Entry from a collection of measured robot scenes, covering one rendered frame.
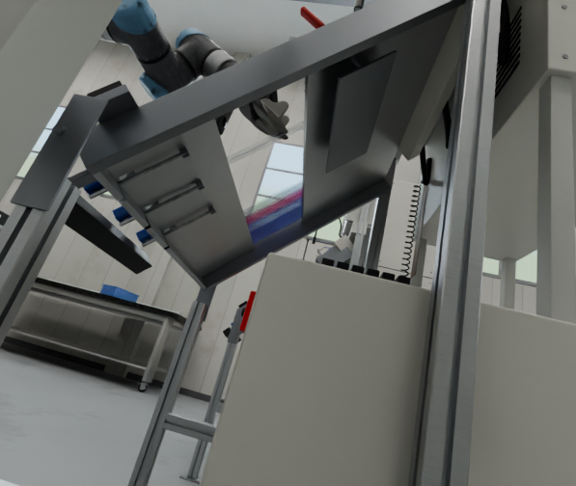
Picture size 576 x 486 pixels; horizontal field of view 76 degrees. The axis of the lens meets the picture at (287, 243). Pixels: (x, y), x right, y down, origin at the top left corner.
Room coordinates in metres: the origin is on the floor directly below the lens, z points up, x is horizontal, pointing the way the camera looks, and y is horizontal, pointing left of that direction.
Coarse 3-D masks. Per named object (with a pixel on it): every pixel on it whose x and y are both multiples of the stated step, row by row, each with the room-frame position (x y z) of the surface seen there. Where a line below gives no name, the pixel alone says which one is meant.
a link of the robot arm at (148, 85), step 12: (168, 60) 0.62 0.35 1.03; (180, 60) 0.65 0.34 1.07; (144, 72) 0.66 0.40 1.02; (156, 72) 0.64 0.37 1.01; (168, 72) 0.64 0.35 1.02; (180, 72) 0.66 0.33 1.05; (192, 72) 0.67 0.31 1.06; (144, 84) 0.66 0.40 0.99; (156, 84) 0.66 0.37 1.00; (168, 84) 0.67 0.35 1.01; (180, 84) 0.68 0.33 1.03; (156, 96) 0.68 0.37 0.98
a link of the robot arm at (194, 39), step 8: (184, 32) 0.64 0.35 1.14; (192, 32) 0.64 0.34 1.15; (200, 32) 0.65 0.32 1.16; (176, 40) 0.66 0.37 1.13; (184, 40) 0.65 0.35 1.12; (192, 40) 0.64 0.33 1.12; (200, 40) 0.64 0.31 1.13; (208, 40) 0.64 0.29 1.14; (176, 48) 0.68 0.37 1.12; (184, 48) 0.64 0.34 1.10; (192, 48) 0.64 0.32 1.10; (200, 48) 0.64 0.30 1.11; (208, 48) 0.63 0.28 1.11; (216, 48) 0.63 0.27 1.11; (192, 56) 0.65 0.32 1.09; (200, 56) 0.64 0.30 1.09; (192, 64) 0.66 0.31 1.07; (200, 64) 0.65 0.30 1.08; (200, 72) 0.67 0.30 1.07
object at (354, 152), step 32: (416, 32) 0.49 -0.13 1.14; (352, 64) 0.51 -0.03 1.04; (384, 64) 0.49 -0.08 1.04; (416, 64) 0.57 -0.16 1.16; (320, 96) 0.56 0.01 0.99; (352, 96) 0.54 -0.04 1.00; (384, 96) 0.64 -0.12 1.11; (416, 96) 0.69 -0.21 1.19; (320, 128) 0.65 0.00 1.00; (352, 128) 0.64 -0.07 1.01; (384, 128) 0.77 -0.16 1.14; (320, 160) 0.78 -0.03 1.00; (352, 160) 0.85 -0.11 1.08; (384, 160) 0.94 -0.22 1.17; (320, 192) 0.95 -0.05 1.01; (352, 192) 1.06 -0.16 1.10
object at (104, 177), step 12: (108, 180) 0.50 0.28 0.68; (120, 192) 0.54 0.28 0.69; (132, 204) 0.60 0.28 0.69; (132, 216) 0.61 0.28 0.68; (144, 216) 0.65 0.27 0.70; (156, 228) 0.74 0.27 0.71; (156, 240) 0.73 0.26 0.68; (168, 240) 0.81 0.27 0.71; (168, 252) 0.80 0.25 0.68; (180, 264) 0.89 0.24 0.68; (192, 276) 0.99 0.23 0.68; (204, 288) 1.13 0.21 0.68
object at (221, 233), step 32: (128, 160) 0.53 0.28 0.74; (160, 160) 0.56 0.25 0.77; (192, 160) 0.59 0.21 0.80; (224, 160) 0.63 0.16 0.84; (128, 192) 0.60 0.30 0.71; (160, 192) 0.64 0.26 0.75; (192, 192) 0.68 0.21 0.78; (224, 192) 0.73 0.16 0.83; (160, 224) 0.75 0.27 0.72; (192, 224) 0.80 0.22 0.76; (224, 224) 0.87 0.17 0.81; (192, 256) 0.97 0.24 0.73; (224, 256) 1.07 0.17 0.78
